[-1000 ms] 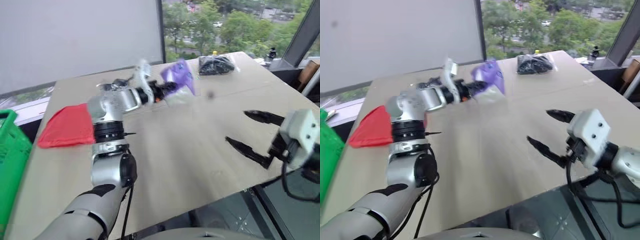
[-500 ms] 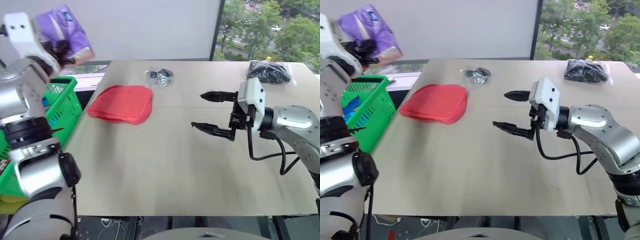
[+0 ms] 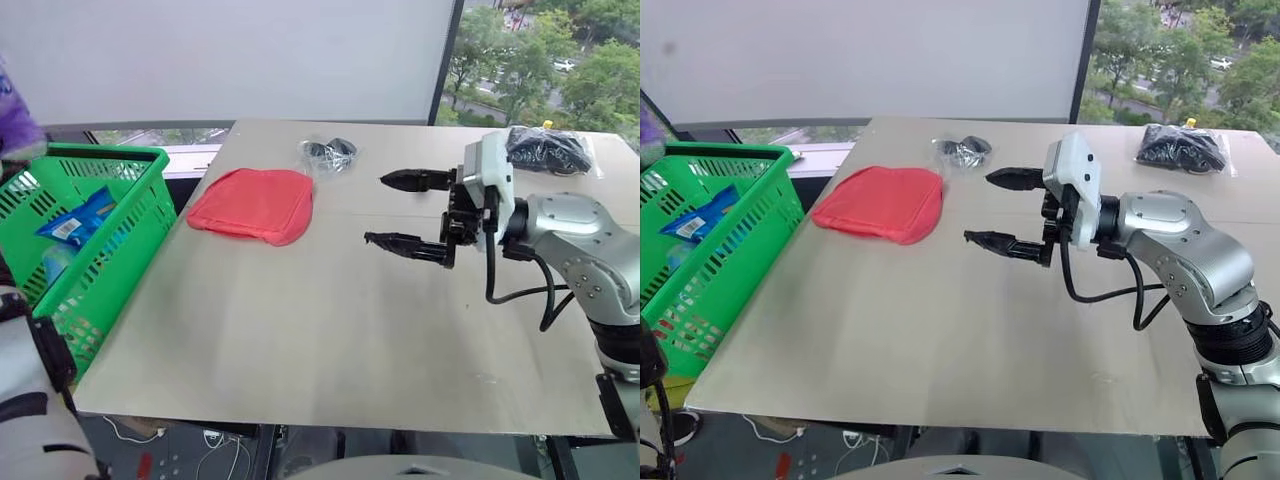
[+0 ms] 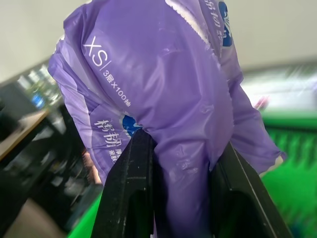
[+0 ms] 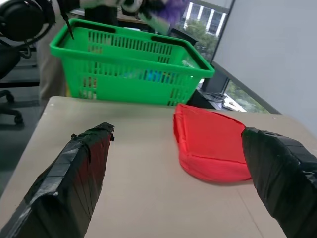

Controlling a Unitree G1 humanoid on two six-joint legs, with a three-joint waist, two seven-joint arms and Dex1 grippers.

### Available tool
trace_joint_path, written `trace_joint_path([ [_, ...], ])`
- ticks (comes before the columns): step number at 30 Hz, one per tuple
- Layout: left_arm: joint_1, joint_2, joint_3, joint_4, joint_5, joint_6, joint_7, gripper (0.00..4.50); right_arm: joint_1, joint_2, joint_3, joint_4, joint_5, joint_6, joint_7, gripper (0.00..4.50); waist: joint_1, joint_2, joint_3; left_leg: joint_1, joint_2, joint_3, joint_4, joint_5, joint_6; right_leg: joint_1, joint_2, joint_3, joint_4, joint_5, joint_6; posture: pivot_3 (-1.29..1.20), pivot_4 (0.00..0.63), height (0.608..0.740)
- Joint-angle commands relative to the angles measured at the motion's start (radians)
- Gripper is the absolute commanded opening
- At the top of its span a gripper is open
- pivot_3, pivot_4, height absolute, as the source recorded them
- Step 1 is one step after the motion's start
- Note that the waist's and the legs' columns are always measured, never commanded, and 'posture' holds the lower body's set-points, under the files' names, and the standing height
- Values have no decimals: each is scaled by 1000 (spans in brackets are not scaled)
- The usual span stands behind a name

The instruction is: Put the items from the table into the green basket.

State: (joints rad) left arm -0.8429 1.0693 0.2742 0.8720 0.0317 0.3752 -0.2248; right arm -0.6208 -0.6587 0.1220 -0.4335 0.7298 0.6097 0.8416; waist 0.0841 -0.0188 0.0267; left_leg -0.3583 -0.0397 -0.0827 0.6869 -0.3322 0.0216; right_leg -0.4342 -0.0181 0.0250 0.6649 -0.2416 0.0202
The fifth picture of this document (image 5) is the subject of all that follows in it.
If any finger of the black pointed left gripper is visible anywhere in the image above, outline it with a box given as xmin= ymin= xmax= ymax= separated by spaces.
xmin=61 ymin=9 xmax=75 ymax=40

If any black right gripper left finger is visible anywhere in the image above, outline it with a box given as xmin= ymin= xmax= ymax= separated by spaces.
xmin=0 ymin=121 xmax=115 ymax=238

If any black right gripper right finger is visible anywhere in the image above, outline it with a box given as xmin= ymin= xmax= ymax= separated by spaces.
xmin=241 ymin=127 xmax=317 ymax=238

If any purple and white packet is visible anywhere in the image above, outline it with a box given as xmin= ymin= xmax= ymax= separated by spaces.
xmin=138 ymin=0 xmax=186 ymax=36

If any green plastic shopping basket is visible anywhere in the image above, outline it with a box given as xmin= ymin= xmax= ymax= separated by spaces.
xmin=49 ymin=18 xmax=215 ymax=107

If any person in beige trousers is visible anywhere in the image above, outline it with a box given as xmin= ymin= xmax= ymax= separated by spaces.
xmin=36 ymin=31 xmax=73 ymax=100

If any black office chair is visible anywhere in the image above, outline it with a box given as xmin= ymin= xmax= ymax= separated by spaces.
xmin=0 ymin=46 xmax=24 ymax=131

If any red fabric pouch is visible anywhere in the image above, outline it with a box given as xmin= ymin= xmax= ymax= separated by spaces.
xmin=172 ymin=104 xmax=253 ymax=185

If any blue packet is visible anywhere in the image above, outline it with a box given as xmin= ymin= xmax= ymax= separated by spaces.
xmin=142 ymin=70 xmax=173 ymax=83

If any black side desk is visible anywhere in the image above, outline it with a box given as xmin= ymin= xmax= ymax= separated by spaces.
xmin=186 ymin=88 xmax=248 ymax=113

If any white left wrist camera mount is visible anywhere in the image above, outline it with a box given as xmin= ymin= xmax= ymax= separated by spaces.
xmin=79 ymin=0 xmax=139 ymax=14

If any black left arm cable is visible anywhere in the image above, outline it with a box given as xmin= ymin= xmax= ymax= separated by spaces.
xmin=0 ymin=22 xmax=54 ymax=59

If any black cable on desk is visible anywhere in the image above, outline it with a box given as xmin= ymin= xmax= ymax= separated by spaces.
xmin=202 ymin=92 xmax=227 ymax=102

